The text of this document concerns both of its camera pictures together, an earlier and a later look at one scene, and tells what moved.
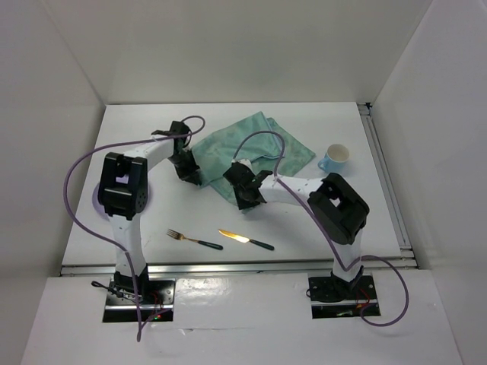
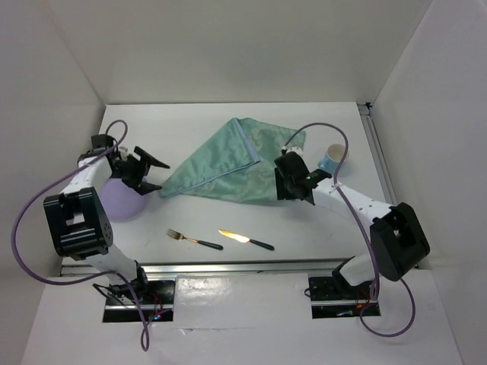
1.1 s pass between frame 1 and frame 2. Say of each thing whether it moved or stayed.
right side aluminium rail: stayed
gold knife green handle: stayed
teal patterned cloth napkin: moved
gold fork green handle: stayed
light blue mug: stayed
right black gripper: moved
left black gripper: moved
